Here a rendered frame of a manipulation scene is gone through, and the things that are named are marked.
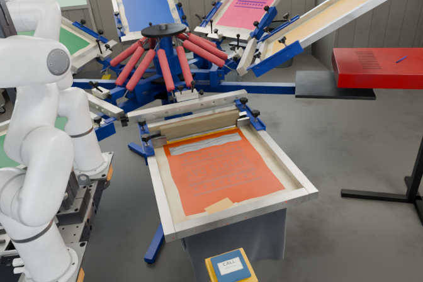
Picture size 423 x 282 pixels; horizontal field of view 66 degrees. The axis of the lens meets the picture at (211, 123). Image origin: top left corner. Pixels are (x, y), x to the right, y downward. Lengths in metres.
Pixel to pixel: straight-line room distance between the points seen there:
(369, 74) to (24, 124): 1.73
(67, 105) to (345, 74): 1.48
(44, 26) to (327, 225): 2.16
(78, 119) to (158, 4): 2.26
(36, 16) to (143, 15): 2.20
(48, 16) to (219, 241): 1.00
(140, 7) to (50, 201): 2.68
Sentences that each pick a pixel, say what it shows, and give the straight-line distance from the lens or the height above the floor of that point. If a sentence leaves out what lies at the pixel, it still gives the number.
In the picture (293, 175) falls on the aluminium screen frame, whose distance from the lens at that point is 1.37.
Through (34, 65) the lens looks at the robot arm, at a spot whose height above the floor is 1.67.
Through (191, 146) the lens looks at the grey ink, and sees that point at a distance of 1.61.
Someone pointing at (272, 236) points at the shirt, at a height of 0.69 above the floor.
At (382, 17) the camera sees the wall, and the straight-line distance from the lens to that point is 5.12.
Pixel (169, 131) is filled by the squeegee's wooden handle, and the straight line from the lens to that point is 1.61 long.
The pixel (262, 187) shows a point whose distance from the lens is 1.36.
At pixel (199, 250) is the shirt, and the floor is 0.75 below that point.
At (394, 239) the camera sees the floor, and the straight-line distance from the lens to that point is 2.61.
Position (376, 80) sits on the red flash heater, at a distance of 2.07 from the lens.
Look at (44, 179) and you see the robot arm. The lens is 0.73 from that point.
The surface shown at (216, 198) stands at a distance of 1.32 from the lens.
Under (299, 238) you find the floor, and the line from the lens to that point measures 2.46.
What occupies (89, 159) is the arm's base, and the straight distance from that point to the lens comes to 1.25.
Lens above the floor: 1.85
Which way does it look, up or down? 30 degrees down
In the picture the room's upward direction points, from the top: 5 degrees counter-clockwise
